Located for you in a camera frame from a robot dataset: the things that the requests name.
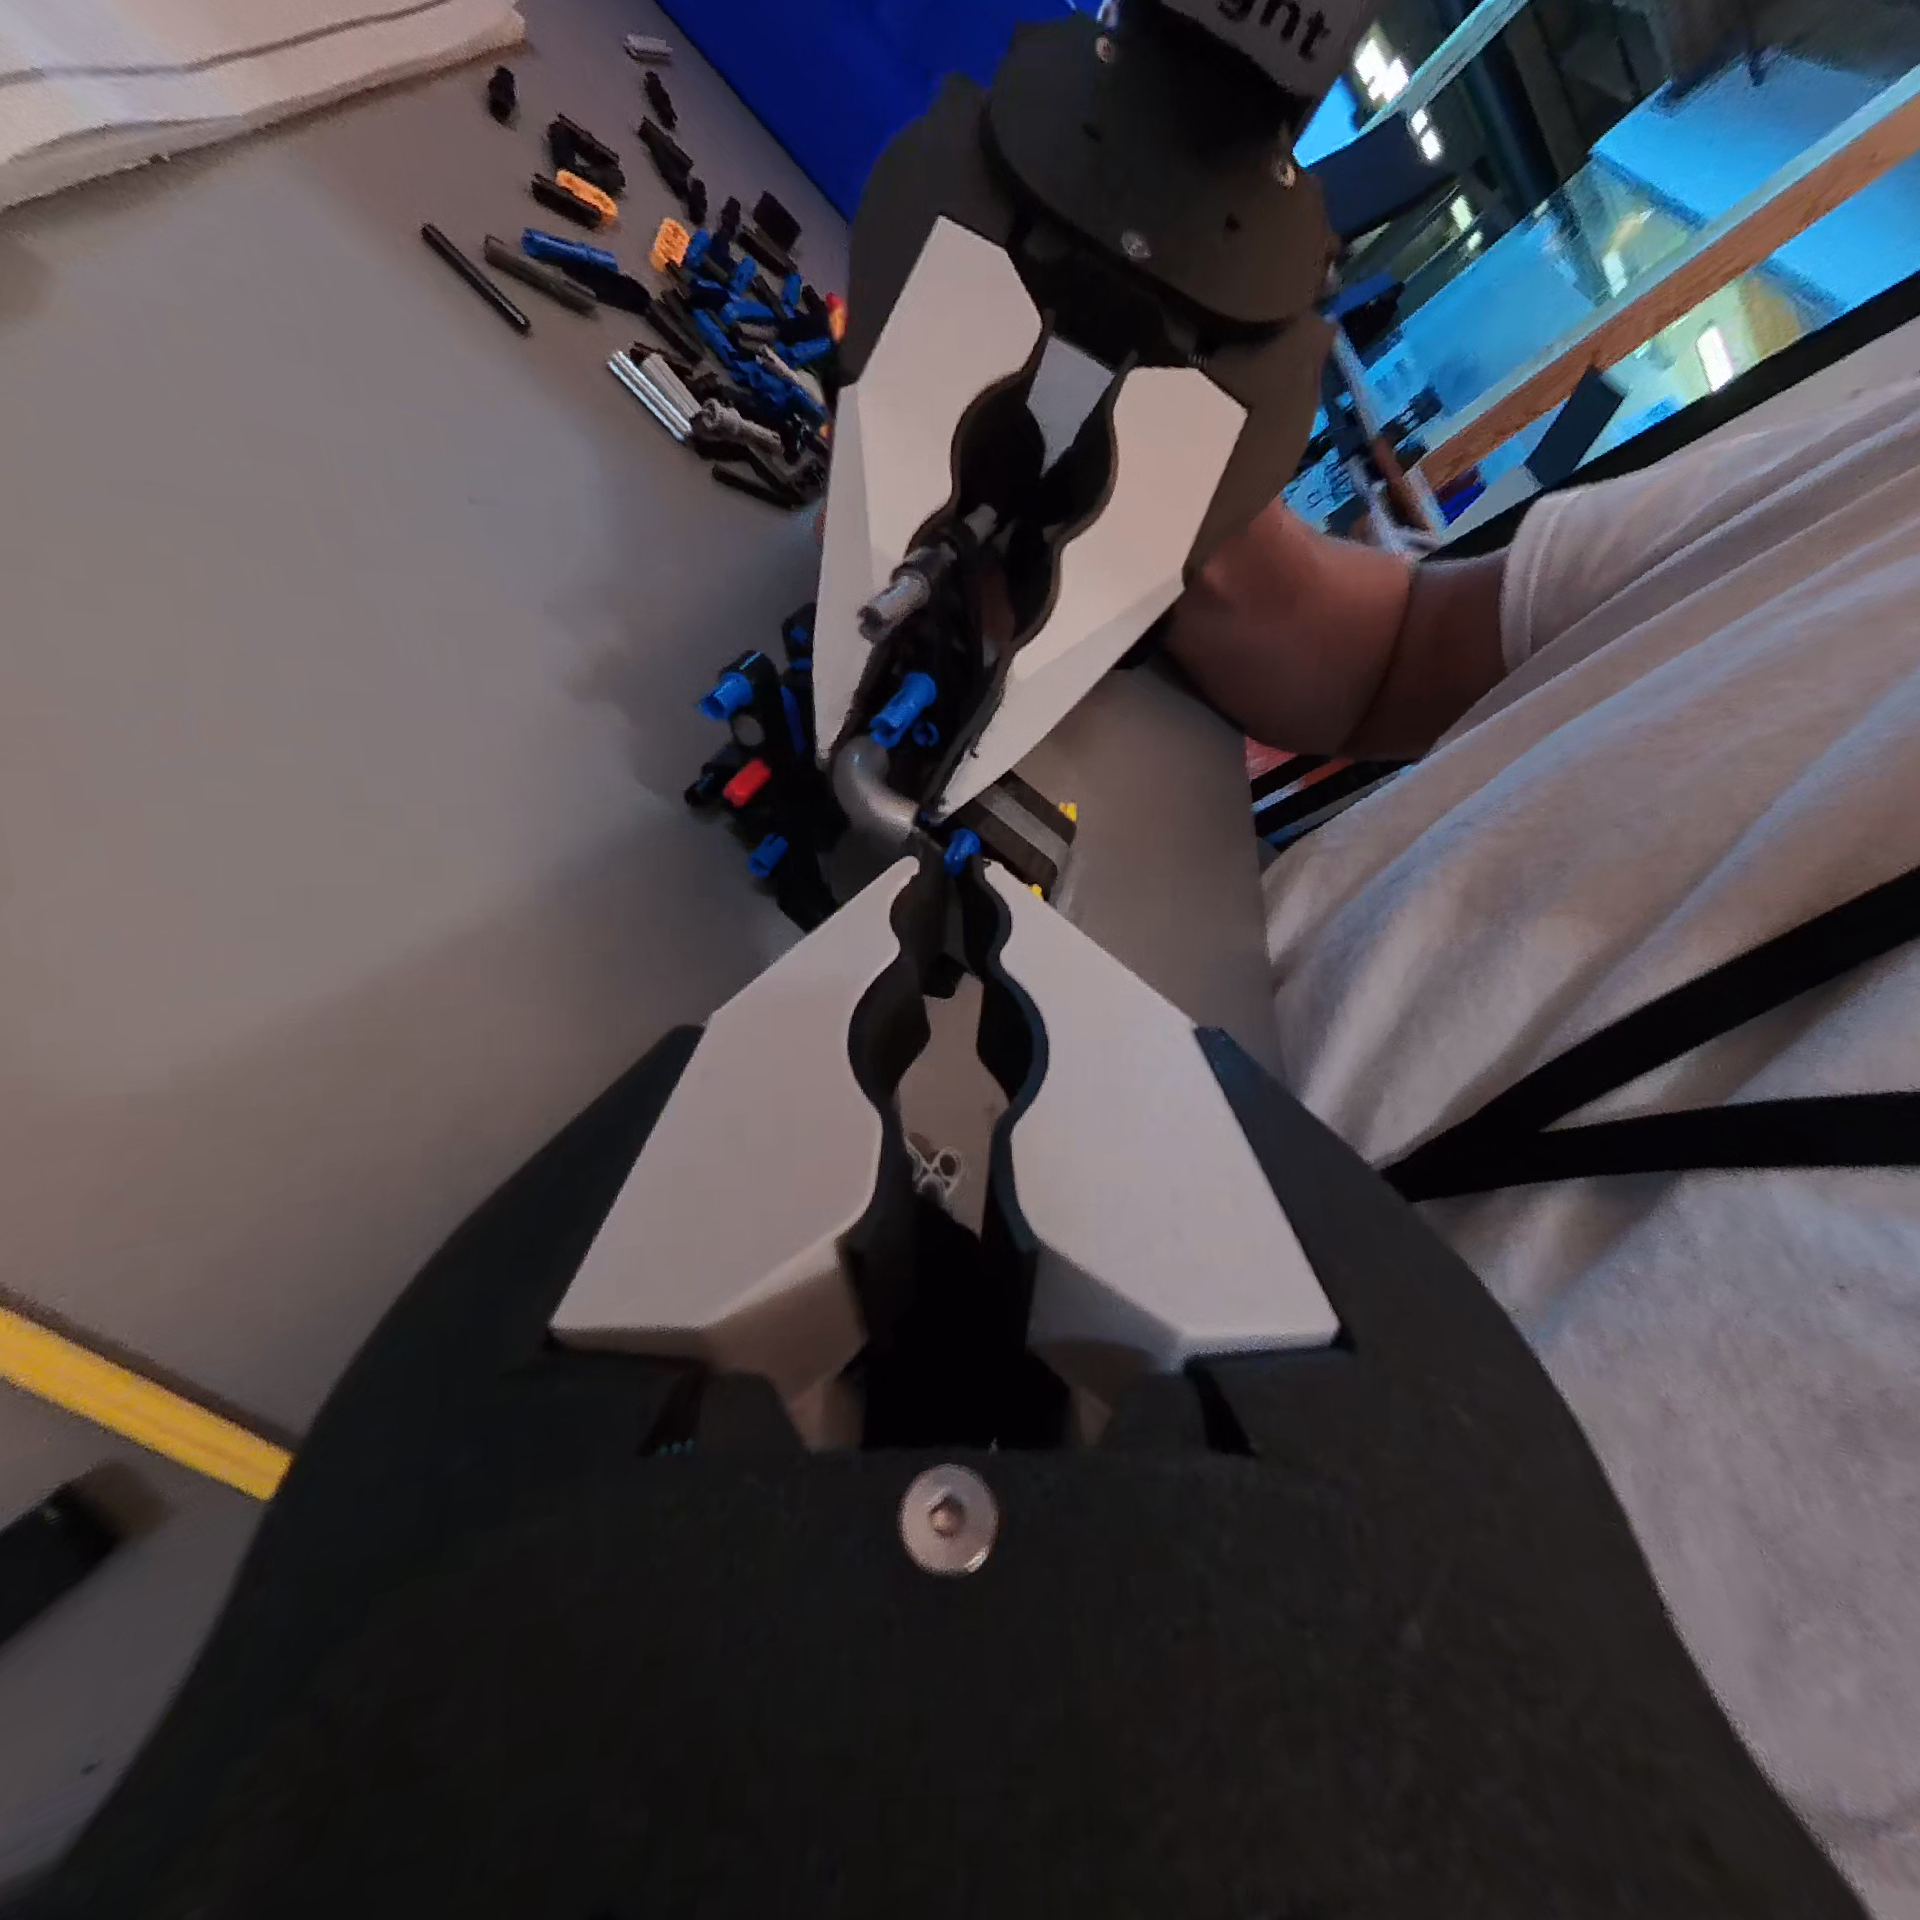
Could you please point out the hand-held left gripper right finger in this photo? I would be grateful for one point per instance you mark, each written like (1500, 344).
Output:
(1154, 1200)

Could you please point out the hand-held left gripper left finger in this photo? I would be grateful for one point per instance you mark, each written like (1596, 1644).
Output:
(749, 1170)

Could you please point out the white shirt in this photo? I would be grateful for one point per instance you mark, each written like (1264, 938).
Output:
(1651, 900)

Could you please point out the cluster of black blue lego parts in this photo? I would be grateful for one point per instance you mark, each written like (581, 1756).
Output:
(772, 704)

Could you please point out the blue board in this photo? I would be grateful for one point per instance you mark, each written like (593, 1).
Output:
(810, 76)

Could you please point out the partly built lego vehicle frame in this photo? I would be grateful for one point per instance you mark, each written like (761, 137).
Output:
(883, 787)

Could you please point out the wooden rail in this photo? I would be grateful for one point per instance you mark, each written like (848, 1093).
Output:
(1680, 277)

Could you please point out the white folded cloth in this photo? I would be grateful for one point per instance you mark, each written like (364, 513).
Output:
(225, 59)

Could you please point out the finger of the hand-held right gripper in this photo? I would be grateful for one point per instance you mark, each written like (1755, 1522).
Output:
(900, 388)
(1154, 511)

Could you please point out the pile of loose lego pieces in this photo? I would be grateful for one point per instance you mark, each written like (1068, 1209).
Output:
(721, 316)

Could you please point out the person's right forearm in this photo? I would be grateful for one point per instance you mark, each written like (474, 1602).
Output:
(1318, 644)

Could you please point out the red lego connector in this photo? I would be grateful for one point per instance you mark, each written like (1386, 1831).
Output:
(745, 783)

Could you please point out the black lego axle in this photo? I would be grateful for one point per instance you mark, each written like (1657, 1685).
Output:
(476, 279)

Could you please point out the yellow tape strip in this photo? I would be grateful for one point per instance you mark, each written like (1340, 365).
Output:
(134, 1401)

